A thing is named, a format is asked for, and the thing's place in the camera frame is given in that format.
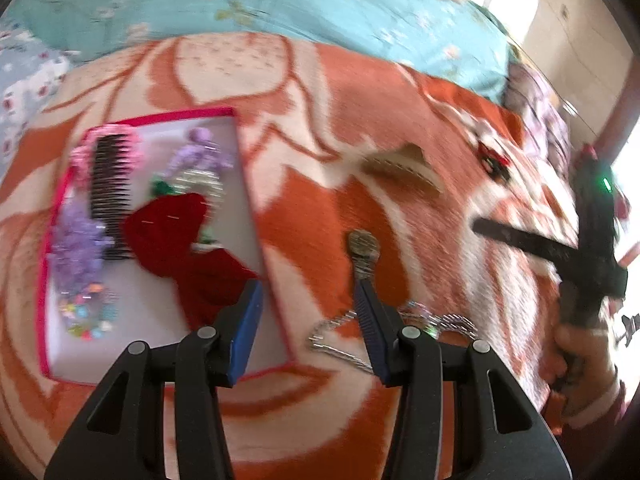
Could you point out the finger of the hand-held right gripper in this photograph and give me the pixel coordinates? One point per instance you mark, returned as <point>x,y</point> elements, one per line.
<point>525,242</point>

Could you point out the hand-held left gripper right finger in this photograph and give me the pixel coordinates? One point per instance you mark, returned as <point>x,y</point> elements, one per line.
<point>372,330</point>

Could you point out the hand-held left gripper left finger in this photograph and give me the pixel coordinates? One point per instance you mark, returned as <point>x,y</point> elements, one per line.
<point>247,332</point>

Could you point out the red box with white inside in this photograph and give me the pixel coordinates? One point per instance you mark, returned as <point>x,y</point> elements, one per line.
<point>150,325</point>

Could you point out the red velvet hair clip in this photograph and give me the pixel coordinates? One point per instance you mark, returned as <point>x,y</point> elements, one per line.
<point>165,230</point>

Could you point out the beige hair comb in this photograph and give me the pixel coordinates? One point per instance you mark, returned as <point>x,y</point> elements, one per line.
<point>400,165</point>

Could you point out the white pearl scrunchie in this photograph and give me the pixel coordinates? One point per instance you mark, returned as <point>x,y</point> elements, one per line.
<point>200,180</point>

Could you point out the purple lace scrunchie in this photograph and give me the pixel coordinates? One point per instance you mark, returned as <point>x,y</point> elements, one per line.
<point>75,250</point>

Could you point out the black hair comb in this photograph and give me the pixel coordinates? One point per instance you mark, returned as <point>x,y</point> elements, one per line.
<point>107,185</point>

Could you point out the pink lace scrunchie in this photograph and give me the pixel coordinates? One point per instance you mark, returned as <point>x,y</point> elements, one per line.
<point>80,160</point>

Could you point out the person's right hand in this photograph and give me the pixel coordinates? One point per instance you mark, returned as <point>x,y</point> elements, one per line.
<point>585,360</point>

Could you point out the orange and white blanket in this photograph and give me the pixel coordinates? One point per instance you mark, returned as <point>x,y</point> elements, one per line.
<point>425,270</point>

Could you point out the black and red hair accessory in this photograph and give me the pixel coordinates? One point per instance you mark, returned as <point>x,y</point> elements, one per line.
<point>492,160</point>

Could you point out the purple patterned pillow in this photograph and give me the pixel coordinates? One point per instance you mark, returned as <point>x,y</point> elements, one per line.
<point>540,110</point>

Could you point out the teal floral quilt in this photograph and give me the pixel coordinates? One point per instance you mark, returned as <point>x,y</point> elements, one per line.
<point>300,10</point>

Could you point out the bear print pillow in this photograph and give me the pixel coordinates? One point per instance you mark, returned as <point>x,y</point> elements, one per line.
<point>25,85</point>

